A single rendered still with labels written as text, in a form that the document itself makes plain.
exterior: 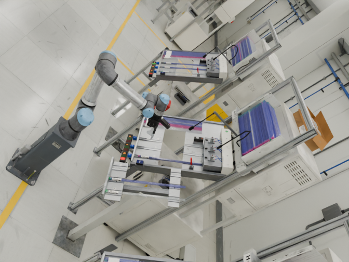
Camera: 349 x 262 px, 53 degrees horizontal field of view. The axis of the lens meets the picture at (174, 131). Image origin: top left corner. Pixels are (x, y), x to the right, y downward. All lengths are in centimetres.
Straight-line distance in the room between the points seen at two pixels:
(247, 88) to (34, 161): 226
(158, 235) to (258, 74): 190
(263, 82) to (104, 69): 206
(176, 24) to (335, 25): 290
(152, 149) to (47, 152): 78
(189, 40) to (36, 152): 492
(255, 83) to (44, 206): 237
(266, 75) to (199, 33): 342
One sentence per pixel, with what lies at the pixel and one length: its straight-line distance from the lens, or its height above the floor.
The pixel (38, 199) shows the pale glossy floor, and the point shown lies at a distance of 291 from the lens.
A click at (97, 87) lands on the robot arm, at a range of 243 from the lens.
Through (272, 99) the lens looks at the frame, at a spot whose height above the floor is 169.
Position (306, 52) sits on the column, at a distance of 569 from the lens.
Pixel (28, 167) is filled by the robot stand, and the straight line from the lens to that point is 285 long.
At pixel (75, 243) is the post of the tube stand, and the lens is 294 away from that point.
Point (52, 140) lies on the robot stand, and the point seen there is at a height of 47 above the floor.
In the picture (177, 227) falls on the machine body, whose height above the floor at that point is 53.
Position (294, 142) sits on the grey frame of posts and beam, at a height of 175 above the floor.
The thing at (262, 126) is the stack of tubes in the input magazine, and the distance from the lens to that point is 262.
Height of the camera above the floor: 222
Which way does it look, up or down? 26 degrees down
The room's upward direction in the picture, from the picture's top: 56 degrees clockwise
